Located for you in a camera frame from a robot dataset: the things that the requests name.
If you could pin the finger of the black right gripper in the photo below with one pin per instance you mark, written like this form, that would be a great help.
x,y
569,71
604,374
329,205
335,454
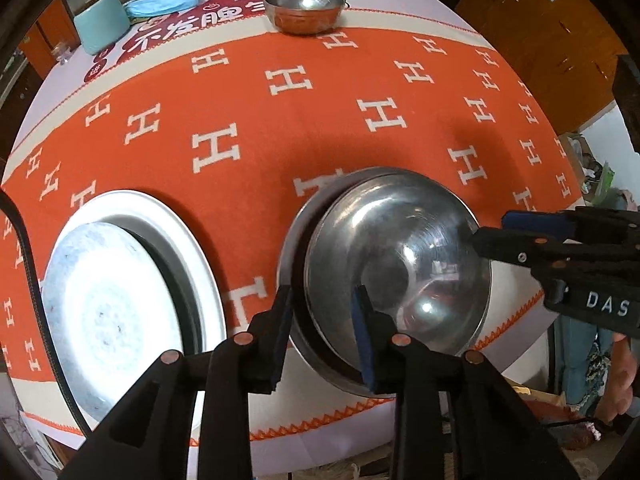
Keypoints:
x,y
576,244

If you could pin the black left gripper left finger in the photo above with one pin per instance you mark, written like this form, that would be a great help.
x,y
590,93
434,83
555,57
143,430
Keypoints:
x,y
147,434

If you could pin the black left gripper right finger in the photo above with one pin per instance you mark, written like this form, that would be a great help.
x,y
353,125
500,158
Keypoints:
x,y
451,404

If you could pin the white speckled plate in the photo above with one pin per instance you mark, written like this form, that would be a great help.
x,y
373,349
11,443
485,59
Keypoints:
x,y
111,313

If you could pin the large steel bowl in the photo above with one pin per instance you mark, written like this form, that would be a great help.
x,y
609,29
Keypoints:
x,y
305,335

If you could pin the small copper steel bowl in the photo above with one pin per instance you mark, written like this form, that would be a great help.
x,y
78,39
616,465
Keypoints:
x,y
304,17

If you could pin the pink steel bowl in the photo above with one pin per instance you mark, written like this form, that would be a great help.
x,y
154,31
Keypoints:
x,y
406,239

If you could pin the green round plate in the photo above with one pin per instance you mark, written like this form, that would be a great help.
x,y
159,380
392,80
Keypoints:
x,y
174,274

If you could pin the person's right hand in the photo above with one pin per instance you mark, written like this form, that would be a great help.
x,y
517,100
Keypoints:
x,y
618,393

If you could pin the plain white plate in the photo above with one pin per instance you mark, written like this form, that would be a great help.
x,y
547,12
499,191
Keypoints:
x,y
162,232

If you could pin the orange H pattern blanket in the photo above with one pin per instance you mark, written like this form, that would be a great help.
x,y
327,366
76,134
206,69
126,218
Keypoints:
x,y
236,125

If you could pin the red white printed mat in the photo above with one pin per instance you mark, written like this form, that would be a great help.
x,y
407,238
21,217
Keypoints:
x,y
154,31

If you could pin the small glass jar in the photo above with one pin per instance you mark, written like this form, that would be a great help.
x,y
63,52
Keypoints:
x,y
62,52

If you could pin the light blue canister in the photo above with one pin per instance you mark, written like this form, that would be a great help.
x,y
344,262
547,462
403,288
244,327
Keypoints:
x,y
101,23

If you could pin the blue face masks pack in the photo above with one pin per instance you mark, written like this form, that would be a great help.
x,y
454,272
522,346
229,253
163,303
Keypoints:
x,y
136,9

